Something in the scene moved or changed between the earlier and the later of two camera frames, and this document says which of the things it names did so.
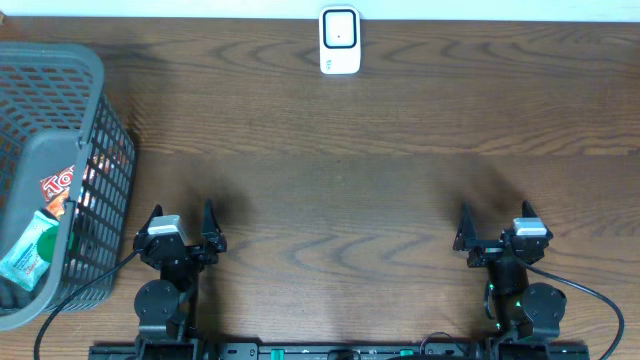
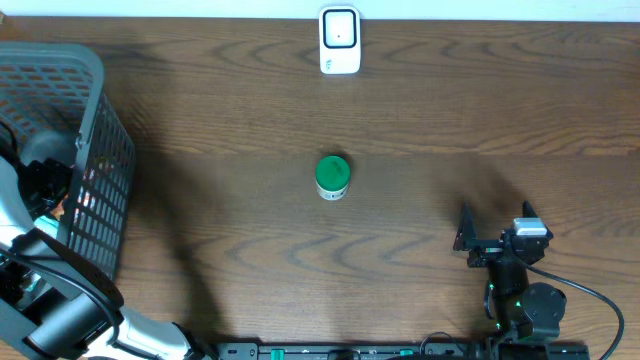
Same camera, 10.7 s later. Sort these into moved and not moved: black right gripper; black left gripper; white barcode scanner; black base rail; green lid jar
Moved: green lid jar; black left gripper
Not moved: black right gripper; black base rail; white barcode scanner
